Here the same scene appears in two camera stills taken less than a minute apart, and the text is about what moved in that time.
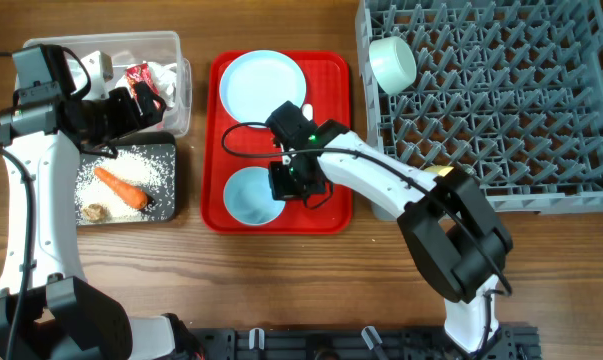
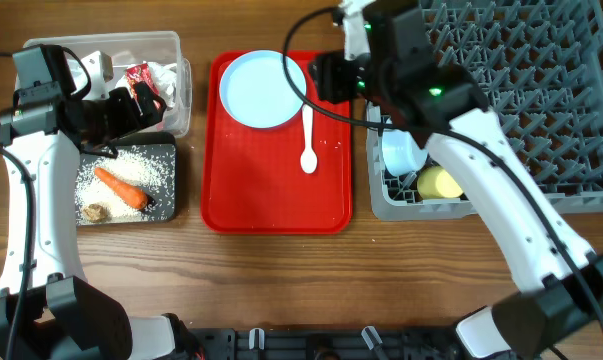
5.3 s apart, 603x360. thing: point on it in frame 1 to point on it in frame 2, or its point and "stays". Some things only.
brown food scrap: [95, 212] stays
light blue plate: [257, 83] stays
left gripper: [130, 116] stays
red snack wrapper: [137, 74] stays
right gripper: [280, 189] to [329, 76]
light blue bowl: [248, 197] to [401, 153]
